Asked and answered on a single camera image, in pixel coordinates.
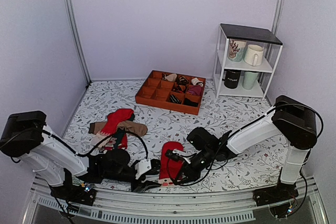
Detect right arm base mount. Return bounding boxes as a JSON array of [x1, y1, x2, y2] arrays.
[[253, 183, 299, 206]]

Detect red sock in pile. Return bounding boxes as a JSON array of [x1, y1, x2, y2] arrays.
[[99, 109, 134, 136]]

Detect white shelf rack black top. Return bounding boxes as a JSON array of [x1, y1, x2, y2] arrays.
[[213, 24, 283, 99]]

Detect pale green mug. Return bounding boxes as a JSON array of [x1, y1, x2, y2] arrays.
[[242, 71, 259, 90]]

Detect beige rolled socks in tray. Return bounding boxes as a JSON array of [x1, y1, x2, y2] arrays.
[[162, 73, 177, 82]]

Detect cream white mug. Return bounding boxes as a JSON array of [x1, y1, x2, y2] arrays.
[[244, 44, 264, 67]]

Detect brown patterned socks in tray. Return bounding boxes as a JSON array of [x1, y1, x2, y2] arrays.
[[172, 75, 189, 93]]

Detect aluminium frame post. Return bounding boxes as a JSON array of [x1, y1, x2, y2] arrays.
[[64, 0, 91, 86], [271, 0, 285, 35]]

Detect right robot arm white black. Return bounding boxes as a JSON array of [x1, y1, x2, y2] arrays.
[[173, 95, 322, 201]]

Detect orange divided organizer tray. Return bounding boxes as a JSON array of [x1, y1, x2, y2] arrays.
[[135, 70, 206, 115]]

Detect black striped socks in tray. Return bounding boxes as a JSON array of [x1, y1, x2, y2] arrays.
[[169, 93, 184, 104]]

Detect aluminium front table rail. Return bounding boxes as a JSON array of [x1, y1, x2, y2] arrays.
[[23, 178, 329, 223]]

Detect dark green patterned sock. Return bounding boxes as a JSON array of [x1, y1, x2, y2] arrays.
[[98, 129, 128, 153]]

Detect left aluminium frame post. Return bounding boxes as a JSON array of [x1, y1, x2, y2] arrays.
[[64, 0, 91, 86]]

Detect black mug with text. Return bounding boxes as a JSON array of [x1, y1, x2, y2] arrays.
[[224, 69, 241, 89]]

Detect purple socks in tray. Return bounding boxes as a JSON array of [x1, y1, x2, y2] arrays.
[[186, 85, 203, 96]]

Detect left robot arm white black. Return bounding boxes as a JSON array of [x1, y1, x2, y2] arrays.
[[1, 111, 160, 200]]

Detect white brown socks in tray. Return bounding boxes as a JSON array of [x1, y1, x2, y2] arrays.
[[191, 77, 204, 87]]

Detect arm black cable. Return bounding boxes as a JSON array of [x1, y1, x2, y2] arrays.
[[167, 102, 324, 186], [0, 131, 149, 164]]

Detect floral patterned mug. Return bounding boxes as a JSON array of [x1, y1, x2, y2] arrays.
[[228, 39, 247, 62]]

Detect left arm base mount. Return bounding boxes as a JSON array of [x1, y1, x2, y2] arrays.
[[50, 181, 97, 206]]

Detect floral table cloth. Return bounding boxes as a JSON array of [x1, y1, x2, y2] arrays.
[[63, 80, 288, 194]]

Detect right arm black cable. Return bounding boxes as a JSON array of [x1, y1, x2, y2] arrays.
[[167, 102, 324, 186]]

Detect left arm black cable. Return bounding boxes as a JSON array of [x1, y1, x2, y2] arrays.
[[0, 131, 149, 164]]

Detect red santa sock pair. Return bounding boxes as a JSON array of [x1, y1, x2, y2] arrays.
[[158, 141, 184, 187]]

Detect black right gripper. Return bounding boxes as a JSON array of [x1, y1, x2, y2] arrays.
[[175, 148, 215, 185]]

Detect right aluminium frame post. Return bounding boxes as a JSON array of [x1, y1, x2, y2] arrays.
[[271, 0, 285, 35]]

